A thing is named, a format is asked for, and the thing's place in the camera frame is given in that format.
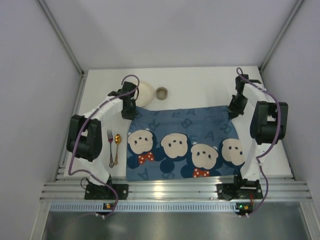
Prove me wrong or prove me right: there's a cream round plate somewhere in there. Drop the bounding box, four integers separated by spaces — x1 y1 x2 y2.
135 81 154 108

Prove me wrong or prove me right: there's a blue bear print cloth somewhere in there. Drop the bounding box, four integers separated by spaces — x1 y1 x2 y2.
126 105 245 181

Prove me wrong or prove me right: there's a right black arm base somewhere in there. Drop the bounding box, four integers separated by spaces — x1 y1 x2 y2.
216 175 263 201

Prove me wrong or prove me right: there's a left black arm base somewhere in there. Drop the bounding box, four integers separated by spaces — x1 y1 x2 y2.
84 182 129 200

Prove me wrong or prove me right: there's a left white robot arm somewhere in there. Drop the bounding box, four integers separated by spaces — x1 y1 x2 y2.
66 80 140 189

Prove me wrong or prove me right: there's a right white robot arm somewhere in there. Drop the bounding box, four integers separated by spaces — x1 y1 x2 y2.
228 67 289 181

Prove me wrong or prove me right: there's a gold spoon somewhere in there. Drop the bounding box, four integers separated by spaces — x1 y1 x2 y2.
114 133 122 166

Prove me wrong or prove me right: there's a right aluminium frame post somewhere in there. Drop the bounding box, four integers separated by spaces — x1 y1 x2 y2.
258 0 305 74

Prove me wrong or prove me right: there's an aluminium frame post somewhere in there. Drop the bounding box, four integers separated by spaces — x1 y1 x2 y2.
35 0 85 77
258 0 305 74

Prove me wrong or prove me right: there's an aluminium mounting rail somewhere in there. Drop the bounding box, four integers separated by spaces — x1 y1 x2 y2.
40 165 312 202

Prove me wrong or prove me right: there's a perforated grey cable tray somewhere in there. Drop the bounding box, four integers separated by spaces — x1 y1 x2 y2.
50 202 252 213

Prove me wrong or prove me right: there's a left aluminium frame post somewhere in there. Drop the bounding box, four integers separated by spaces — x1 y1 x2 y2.
35 0 85 77

